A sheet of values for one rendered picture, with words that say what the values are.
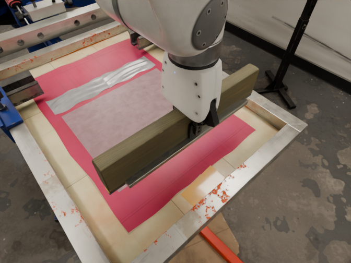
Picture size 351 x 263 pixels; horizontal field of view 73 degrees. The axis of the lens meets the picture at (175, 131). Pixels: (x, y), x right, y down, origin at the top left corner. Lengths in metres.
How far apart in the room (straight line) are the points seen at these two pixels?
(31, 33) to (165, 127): 0.70
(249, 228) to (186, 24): 1.45
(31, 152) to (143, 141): 0.34
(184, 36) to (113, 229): 0.42
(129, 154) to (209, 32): 0.23
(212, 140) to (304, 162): 1.36
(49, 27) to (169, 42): 0.82
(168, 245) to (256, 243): 1.12
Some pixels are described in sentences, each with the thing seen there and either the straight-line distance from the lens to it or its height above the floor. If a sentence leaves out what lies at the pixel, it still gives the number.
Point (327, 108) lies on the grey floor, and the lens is 2.39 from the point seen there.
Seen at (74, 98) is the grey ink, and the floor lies 0.96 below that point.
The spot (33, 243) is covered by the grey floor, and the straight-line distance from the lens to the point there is 1.69.
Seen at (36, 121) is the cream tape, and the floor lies 0.95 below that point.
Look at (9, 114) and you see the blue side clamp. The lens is 0.75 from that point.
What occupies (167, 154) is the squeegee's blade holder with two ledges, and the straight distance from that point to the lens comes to 0.44.
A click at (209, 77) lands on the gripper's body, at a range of 0.33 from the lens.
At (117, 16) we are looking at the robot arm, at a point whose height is 1.34.
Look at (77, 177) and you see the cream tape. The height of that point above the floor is 0.95.
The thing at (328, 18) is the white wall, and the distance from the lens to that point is 2.49.
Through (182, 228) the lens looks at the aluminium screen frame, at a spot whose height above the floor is 0.99.
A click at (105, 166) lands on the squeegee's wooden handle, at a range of 0.36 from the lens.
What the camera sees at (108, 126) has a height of 0.95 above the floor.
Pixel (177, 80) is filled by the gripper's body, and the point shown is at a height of 1.22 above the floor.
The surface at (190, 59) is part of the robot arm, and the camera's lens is 0.32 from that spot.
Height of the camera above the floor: 1.45
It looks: 51 degrees down
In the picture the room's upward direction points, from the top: straight up
